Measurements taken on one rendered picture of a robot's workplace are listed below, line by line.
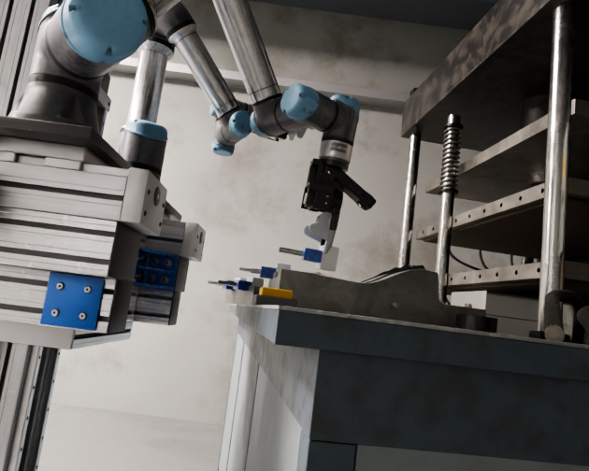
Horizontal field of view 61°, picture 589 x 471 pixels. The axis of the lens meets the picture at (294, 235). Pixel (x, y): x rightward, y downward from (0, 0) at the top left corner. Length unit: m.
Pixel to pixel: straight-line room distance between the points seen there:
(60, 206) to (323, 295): 0.58
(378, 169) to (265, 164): 0.83
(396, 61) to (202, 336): 2.50
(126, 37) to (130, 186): 0.23
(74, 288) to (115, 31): 0.41
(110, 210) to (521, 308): 1.51
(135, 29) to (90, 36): 0.07
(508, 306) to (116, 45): 1.55
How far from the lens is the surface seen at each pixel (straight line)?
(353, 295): 1.16
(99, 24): 0.85
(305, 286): 1.13
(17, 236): 0.90
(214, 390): 3.58
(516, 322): 1.96
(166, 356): 3.61
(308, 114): 1.09
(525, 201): 1.80
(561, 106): 1.66
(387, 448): 0.56
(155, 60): 1.67
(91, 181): 0.87
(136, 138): 1.42
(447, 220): 2.23
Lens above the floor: 0.79
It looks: 9 degrees up
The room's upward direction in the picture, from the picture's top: 7 degrees clockwise
